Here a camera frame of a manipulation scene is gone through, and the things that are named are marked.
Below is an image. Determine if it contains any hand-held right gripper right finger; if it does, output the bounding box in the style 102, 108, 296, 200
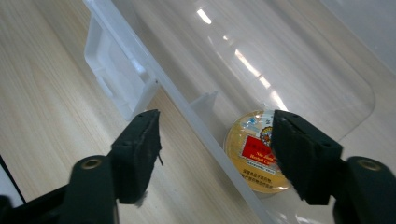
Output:
270, 109, 344, 206

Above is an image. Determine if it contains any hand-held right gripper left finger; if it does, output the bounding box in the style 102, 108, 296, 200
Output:
109, 108, 163, 205

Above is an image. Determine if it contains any round yellow tin red label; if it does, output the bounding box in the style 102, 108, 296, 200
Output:
222, 108, 292, 195

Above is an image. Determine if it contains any clear plastic storage box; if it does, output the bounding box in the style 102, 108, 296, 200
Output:
81, 0, 396, 224

